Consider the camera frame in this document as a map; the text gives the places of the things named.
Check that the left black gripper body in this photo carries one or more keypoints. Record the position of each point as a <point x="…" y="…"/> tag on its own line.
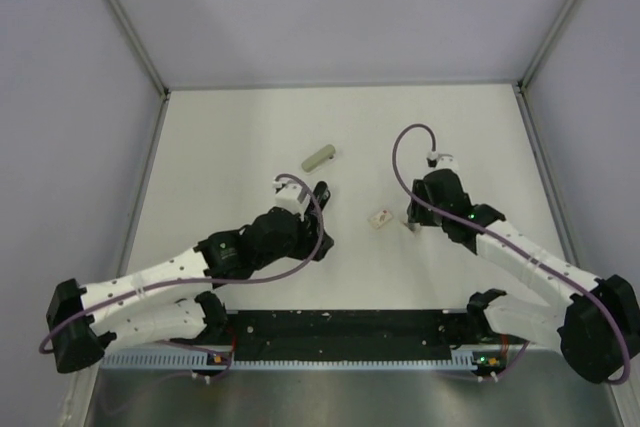
<point x="316" y="222"/>

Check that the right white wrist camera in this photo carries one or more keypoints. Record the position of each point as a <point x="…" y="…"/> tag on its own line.
<point x="437" y="161"/>

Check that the black stapler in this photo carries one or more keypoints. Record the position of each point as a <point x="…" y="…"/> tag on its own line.
<point x="322" y="193"/>

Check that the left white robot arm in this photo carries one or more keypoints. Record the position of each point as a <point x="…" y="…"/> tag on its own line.
<point x="175" y="301"/>

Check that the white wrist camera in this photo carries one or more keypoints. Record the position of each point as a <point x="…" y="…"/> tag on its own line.
<point x="437" y="161"/>
<point x="292" y="197"/>

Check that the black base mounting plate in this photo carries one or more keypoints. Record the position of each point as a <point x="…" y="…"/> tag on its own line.
<point x="344" y="335"/>

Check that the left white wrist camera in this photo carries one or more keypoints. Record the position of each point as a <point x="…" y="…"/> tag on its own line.
<point x="292" y="197"/>

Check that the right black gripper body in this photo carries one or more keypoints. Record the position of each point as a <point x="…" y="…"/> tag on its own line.
<point x="422" y="212"/>

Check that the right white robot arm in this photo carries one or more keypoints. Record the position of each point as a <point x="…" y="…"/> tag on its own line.
<point x="592" y="322"/>

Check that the grey slotted cable duct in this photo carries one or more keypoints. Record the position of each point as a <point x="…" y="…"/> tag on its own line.
<point x="167" y="359"/>

